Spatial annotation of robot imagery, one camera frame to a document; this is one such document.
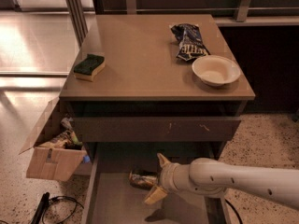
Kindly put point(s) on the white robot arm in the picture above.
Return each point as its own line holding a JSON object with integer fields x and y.
{"x": 211, "y": 178}

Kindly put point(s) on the metal rail shelf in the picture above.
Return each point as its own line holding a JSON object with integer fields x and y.
{"x": 226, "y": 12}

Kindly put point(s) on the open middle drawer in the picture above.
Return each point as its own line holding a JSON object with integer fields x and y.
{"x": 112, "y": 200}

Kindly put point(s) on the top drawer front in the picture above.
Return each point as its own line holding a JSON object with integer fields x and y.
{"x": 155, "y": 129}

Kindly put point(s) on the black device on floor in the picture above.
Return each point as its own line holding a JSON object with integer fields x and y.
{"x": 43, "y": 204}

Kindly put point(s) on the grey drawer cabinet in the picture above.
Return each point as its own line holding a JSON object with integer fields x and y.
{"x": 143, "y": 76}

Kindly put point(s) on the cardboard box with trash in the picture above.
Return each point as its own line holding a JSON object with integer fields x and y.
{"x": 57, "y": 153}

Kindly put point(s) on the green yellow sponge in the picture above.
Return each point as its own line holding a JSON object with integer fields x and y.
{"x": 89, "y": 67}

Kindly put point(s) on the blue chip bag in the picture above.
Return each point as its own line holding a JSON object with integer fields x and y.
{"x": 190, "y": 42}

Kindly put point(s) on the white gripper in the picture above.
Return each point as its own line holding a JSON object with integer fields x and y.
{"x": 166, "y": 176}

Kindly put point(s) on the white bowl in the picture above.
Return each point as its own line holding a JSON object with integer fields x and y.
{"x": 215, "y": 70}

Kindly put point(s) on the orange soda can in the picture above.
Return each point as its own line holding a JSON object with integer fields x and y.
{"x": 142, "y": 179}

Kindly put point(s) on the metal window frame post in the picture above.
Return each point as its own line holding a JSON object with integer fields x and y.
{"x": 76, "y": 12}

